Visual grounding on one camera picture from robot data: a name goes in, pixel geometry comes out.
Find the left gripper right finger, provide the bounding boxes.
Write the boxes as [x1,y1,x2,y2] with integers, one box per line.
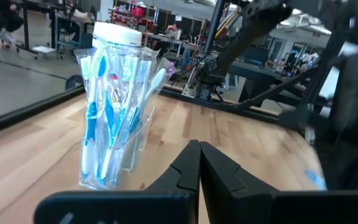
[199,141,280,224]

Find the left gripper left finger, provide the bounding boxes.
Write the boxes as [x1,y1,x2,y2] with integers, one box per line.
[146,139,202,224]

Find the blue white toothbrush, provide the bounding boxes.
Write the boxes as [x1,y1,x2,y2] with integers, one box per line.
[129,67,168,131]
[99,55,139,184]
[304,169,327,190]
[92,51,116,186]
[116,59,152,147]
[79,55,98,179]

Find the clear acrylic organizer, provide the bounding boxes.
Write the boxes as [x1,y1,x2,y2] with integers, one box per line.
[78,105,155,190]

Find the purple white toothbrush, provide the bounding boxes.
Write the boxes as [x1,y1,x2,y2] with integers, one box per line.
[158,57,177,78]

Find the yellow Lysol wipes canister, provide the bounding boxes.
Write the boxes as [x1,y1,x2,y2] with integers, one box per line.
[91,21,144,103]

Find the red shelf unit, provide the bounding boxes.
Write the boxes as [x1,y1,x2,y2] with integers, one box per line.
[109,3,157,30]

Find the person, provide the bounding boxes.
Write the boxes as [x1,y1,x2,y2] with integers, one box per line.
[0,0,25,48]

